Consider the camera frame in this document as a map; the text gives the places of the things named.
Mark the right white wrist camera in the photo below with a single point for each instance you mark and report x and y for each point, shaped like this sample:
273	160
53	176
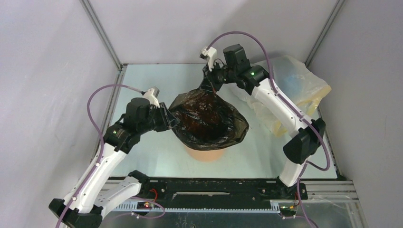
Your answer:
209	54

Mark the right aluminium corner post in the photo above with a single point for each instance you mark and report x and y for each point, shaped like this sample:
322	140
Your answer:
324	31

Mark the right small circuit board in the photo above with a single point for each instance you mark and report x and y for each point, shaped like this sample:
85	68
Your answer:
289	208

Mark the small circuit board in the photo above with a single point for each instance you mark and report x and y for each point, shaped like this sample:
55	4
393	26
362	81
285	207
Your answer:
145	205
289	208

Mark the aluminium frame rail front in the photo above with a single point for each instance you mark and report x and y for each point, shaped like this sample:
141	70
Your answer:
321	191

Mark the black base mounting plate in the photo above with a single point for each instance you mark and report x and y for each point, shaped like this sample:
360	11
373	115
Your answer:
219	194

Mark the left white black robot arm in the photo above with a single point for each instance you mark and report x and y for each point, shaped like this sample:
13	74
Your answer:
100	170

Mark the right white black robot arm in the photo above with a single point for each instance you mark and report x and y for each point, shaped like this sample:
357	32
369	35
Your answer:
306	133

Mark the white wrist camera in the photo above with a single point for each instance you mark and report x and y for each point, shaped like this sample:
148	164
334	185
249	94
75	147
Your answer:
151	95
209	54

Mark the aluminium corner post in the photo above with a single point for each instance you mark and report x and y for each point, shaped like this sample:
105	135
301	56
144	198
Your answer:
324	31
97	24

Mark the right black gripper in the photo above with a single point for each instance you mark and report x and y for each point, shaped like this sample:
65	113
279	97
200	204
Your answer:
209	80

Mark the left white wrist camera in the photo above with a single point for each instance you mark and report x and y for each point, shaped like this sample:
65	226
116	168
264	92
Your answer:
151	95

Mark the left aluminium corner post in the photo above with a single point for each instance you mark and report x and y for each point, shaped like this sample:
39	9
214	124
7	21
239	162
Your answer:
97	24

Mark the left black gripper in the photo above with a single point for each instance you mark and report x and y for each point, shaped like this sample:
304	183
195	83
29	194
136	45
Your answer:
168	120

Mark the orange plastic trash bin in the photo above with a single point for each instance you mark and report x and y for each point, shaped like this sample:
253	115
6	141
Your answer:
205	156

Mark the left small circuit board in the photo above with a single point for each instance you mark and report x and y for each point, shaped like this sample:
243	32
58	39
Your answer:
145	205

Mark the black trash bag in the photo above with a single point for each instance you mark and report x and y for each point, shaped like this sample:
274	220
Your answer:
206	121

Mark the translucent yellowish plastic bag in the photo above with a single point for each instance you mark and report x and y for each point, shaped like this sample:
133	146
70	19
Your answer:
299	84

